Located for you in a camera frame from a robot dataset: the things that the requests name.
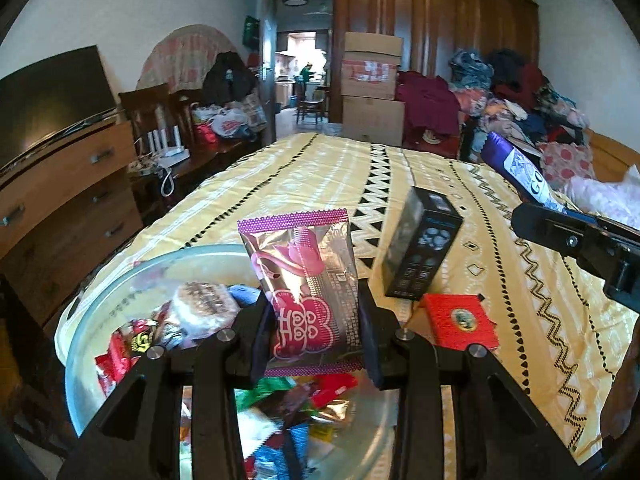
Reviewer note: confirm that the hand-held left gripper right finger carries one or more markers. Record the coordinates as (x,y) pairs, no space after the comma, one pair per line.
(371,350)

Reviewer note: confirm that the round ceiling lamp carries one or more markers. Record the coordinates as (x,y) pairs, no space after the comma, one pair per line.
(294,1)

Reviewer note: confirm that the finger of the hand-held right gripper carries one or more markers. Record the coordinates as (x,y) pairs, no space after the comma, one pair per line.
(582,215)
(550,230)

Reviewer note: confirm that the dark wooden chair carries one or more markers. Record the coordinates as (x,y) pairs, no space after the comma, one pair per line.
(145,110)

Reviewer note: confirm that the wooden door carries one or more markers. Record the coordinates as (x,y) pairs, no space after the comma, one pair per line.
(266,60)

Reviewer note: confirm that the red floral cloth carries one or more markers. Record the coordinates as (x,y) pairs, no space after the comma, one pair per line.
(565,162)

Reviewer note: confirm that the white plastic bag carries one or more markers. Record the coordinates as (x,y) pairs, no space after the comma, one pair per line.
(230,121)

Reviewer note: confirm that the black jacket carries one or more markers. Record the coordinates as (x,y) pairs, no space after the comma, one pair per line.
(227,80)

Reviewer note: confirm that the large plain cardboard box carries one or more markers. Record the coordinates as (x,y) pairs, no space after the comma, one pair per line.
(372,120)

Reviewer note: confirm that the maroon garment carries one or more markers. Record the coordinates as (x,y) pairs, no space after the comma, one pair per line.
(425,100)

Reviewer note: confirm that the wooden headboard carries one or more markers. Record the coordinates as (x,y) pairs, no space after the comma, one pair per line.
(615,155)

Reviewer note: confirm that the pink foil packet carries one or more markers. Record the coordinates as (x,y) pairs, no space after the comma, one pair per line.
(305,285)

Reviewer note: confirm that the person's right forearm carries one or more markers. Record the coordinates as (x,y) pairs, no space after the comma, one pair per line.
(622,390)

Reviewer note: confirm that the pink floral round cover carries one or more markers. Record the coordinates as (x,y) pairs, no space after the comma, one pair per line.
(175,55)

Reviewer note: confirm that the purple foil packet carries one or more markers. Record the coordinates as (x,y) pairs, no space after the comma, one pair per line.
(515,165)

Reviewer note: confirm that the yellow patterned blanket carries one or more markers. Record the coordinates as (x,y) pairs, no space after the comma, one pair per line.
(310,180)

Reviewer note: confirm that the red printed cardboard box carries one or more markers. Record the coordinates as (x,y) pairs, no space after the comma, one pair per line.
(370,77)

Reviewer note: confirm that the pile of mixed foil packets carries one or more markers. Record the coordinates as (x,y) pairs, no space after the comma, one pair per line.
(290,405)

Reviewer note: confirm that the red and yellow carton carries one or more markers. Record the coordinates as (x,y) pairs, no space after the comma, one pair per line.
(460,317)

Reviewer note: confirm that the wooden dresser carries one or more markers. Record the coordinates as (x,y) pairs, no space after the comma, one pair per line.
(60,200)

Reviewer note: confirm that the black flat television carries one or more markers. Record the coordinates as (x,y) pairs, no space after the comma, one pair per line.
(50,105)

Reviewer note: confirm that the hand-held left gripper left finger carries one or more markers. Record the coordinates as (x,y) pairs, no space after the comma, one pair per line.
(260,350)

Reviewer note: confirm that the white router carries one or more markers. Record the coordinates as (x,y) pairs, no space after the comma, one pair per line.
(172,156)

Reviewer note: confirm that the clear glass bowl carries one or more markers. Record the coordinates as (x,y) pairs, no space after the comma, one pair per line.
(112,285)

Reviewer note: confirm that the small plain cardboard box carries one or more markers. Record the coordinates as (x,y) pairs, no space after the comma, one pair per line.
(372,47)

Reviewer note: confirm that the black product box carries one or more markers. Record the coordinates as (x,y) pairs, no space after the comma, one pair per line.
(420,250)

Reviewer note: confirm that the pile of mixed clothes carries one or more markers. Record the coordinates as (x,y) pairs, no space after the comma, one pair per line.
(515,100)

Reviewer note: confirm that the brown wooden wardrobe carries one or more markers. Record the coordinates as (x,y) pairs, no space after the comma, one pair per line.
(430,20)

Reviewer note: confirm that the small wooden chair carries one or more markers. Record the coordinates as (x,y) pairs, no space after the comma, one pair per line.
(309,110)

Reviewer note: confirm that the red plastic bag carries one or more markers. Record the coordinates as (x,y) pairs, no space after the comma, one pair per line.
(204,134)

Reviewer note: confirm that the dark wooden desk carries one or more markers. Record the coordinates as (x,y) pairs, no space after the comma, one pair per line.
(210,162)

